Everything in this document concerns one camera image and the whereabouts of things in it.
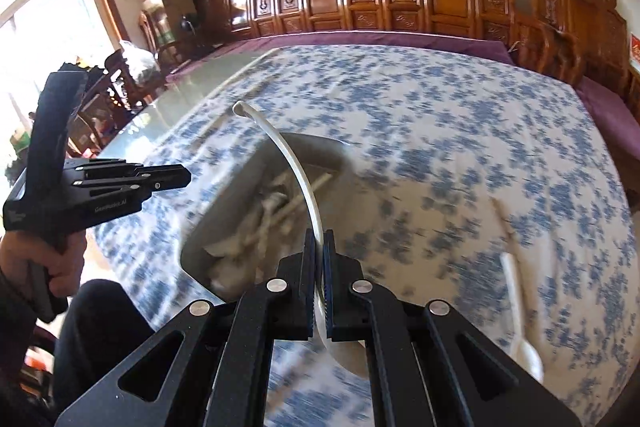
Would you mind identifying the long purple seat cushion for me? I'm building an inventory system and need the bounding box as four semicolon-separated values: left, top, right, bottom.
165;31;516;85

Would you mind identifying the person's dark trouser leg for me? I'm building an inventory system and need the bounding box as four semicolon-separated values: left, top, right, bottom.
52;279;166;413

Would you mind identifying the blue floral tablecloth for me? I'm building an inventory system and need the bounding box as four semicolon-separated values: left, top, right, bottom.
87;44;633;427

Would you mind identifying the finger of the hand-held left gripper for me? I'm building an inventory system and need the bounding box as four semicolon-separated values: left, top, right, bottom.
75;164;192;198
62;158;147;181

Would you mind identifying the white plastic spoon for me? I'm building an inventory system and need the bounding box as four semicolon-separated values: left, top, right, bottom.
500;252;546;383

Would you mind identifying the wooden framed window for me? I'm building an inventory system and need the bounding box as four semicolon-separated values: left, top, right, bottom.
0;0;123;188

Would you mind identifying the person's left forearm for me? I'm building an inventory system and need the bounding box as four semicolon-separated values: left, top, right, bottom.
0;267;56;427

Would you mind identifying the white plastic bag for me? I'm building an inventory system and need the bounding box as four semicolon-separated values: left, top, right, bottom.
120;39;166;88

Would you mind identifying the carved wooden armchair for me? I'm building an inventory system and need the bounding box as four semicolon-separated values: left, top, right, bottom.
510;14;583;88

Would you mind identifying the dark wooden chair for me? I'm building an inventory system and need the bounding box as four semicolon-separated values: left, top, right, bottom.
80;49;151;148

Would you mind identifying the person's left hand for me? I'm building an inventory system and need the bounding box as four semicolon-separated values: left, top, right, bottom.
0;227;88;308

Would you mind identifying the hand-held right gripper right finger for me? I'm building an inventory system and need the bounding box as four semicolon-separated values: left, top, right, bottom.
321;229;583;427

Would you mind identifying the large white ladle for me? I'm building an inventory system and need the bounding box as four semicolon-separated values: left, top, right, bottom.
232;100;373;380

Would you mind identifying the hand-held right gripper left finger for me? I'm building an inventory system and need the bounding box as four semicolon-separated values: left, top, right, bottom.
54;229;323;427

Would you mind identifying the grey utensil container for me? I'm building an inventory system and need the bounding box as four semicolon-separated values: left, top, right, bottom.
180;132;358;303

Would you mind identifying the brown cardboard box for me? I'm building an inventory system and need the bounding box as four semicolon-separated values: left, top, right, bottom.
160;0;201;42

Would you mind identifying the short carved wooden bench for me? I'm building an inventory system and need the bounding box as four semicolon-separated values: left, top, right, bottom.
530;0;640;108

